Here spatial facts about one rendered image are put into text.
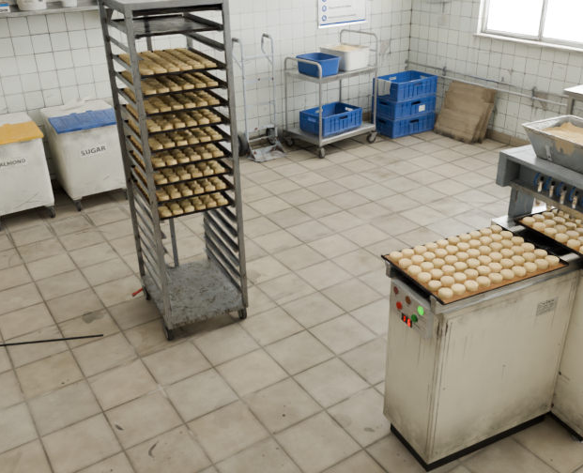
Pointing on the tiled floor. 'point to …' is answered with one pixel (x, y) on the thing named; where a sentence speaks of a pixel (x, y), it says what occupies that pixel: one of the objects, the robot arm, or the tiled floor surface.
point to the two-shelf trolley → (339, 101)
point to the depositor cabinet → (580, 352)
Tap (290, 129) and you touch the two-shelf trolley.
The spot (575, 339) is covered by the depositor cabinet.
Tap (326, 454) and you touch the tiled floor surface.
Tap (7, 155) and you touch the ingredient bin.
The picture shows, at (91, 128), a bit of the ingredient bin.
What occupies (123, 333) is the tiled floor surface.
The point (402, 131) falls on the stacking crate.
